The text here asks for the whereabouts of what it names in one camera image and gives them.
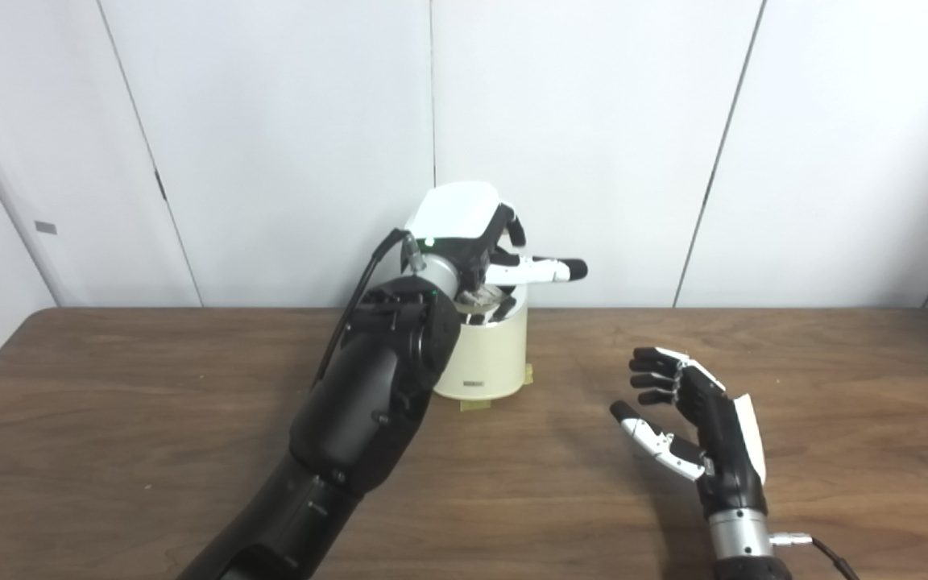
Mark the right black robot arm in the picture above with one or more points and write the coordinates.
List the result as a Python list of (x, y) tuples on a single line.
[(742, 548)]

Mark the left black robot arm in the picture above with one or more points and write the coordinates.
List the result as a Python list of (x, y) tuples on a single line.
[(359, 403)]

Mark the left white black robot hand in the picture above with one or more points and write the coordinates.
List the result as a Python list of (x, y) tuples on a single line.
[(456, 213)]

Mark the cream-colored bin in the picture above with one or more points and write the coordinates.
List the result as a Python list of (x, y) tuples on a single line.
[(488, 354)]

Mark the small gray wall label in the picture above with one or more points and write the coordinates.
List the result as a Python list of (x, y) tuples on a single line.
[(45, 227)]

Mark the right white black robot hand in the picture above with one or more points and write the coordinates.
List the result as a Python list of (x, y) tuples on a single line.
[(726, 451)]

